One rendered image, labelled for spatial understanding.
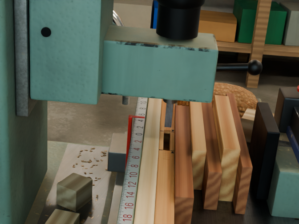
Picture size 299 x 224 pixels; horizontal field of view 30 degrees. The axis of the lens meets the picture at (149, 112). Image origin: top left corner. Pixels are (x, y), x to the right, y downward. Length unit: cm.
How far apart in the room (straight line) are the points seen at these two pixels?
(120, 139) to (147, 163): 28
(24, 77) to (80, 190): 22
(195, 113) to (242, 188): 16
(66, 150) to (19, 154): 27
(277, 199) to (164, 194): 14
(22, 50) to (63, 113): 243
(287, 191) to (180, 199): 13
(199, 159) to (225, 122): 7
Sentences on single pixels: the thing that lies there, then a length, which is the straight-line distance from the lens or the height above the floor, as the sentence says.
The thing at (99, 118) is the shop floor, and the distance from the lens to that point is 300.
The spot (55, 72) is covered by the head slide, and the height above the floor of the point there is 104.
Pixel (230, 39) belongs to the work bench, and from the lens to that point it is 368.
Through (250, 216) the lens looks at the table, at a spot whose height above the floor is 90.
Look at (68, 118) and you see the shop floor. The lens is 299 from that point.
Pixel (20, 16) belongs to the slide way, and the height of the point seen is 110.
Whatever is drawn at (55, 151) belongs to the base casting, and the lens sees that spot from 97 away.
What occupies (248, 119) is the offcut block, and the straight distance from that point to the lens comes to 82.
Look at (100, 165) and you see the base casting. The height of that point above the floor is 80.
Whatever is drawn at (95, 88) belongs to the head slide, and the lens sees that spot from 64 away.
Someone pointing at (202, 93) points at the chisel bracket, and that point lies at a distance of 68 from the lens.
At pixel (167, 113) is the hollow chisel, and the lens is 72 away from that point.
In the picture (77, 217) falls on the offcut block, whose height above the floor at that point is 84.
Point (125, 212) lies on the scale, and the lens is 54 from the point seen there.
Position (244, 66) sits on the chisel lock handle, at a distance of 70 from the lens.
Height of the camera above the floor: 126
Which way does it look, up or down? 24 degrees down
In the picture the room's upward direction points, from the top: 5 degrees clockwise
